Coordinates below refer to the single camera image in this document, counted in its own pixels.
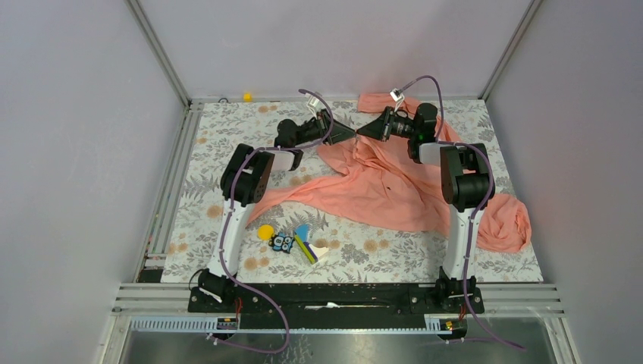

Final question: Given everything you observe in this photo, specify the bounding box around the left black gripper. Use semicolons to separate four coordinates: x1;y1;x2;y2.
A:
293;109;356;146

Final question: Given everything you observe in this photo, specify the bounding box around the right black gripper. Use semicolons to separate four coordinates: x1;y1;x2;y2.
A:
356;107;419;143

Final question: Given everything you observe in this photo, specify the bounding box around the salmon pink jacket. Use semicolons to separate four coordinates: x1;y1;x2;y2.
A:
249;93;532;253

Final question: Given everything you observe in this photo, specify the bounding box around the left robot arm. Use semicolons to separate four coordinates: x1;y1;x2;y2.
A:
188;108;356;313

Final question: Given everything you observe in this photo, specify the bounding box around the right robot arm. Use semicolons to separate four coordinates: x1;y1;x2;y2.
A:
356;102;495;315

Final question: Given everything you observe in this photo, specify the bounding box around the floral patterned mat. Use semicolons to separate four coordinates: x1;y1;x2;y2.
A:
161;99;543;283

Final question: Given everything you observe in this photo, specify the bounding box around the blue triangular block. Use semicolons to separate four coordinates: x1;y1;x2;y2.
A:
294;224;309;242

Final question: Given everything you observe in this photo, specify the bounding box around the green purple flat block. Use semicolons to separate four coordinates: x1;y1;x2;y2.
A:
294;234;318;264

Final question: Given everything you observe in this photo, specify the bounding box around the white arch block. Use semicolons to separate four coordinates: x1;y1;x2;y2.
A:
309;245;329;264

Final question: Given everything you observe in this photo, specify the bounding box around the black owl toy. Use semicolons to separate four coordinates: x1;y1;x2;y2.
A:
269;233;295;254

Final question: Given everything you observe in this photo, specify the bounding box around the yellow round disc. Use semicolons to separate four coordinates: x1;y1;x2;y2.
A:
257;224;274;240

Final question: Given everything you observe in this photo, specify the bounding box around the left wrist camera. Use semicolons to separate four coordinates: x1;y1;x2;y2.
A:
306;95;323;115

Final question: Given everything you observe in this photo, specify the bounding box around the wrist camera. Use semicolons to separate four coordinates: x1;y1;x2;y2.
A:
306;95;323;115
390;89;405;102

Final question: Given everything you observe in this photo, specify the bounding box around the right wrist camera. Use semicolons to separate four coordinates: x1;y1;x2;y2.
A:
390;89;405;102

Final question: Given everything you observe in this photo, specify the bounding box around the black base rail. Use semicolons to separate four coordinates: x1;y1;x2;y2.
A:
204;284;461;331

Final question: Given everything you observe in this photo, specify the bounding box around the white slotted cable duct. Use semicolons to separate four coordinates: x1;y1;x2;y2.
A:
131;315;453;336

